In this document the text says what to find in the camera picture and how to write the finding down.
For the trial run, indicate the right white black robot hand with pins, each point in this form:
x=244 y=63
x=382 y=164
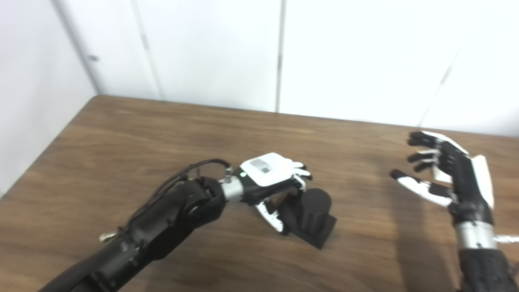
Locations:
x=466 y=182

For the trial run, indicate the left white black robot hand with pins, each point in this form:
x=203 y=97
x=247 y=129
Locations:
x=263 y=170

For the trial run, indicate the black cylinder peg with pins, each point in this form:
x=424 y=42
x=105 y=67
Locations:
x=314 y=211

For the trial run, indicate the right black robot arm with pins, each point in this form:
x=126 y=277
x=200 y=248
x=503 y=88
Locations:
x=482 y=263

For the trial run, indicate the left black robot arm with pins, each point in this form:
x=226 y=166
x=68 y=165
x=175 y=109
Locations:
x=170 y=219

